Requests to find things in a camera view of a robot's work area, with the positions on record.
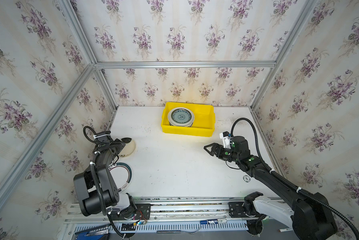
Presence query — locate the small cream plate dark spot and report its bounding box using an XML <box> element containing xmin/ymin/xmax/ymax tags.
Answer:
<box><xmin>119</xmin><ymin>138</ymin><xmax>136</xmax><ymax>158</ymax></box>

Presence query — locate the plain white large plate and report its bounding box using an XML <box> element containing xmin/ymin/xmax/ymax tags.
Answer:
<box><xmin>167</xmin><ymin>107</ymin><xmax>195</xmax><ymax>128</ymax></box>

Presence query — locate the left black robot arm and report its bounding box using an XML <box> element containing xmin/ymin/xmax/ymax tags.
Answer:
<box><xmin>73</xmin><ymin>131</ymin><xmax>137</xmax><ymax>219</ymax></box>

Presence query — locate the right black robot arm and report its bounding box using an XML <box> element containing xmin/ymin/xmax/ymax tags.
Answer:
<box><xmin>204</xmin><ymin>136</ymin><xmax>338</xmax><ymax>240</ymax></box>

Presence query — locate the yellow plastic bin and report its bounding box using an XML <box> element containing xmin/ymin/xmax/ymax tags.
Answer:
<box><xmin>161</xmin><ymin>102</ymin><xmax>215</xmax><ymax>137</ymax></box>

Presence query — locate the white plate teal red rim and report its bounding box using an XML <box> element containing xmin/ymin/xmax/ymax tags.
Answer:
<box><xmin>109</xmin><ymin>163</ymin><xmax>132</xmax><ymax>193</ymax></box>

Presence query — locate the blue white marker pen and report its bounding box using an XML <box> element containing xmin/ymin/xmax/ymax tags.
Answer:
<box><xmin>200</xmin><ymin>219</ymin><xmax>227</xmax><ymax>225</ymax></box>

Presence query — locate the red white marker pen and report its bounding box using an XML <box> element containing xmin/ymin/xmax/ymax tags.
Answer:
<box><xmin>278</xmin><ymin>228</ymin><xmax>293</xmax><ymax>233</ymax></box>

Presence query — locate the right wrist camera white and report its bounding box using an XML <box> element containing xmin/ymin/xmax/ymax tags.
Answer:
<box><xmin>219</xmin><ymin>132</ymin><xmax>232</xmax><ymax>149</ymax></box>

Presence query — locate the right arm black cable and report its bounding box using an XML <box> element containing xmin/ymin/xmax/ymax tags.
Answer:
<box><xmin>230</xmin><ymin>117</ymin><xmax>359</xmax><ymax>240</ymax></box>

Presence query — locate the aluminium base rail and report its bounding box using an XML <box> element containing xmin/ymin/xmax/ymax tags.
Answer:
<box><xmin>57</xmin><ymin>198</ymin><xmax>284</xmax><ymax>240</ymax></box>

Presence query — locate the blue tool under rail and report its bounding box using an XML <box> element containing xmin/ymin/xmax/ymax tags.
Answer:
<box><xmin>74</xmin><ymin>224</ymin><xmax>110</xmax><ymax>240</ymax></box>

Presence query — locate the aluminium cage frame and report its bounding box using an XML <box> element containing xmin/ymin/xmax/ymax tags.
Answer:
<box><xmin>0</xmin><ymin>1</ymin><xmax>316</xmax><ymax>212</ymax></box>

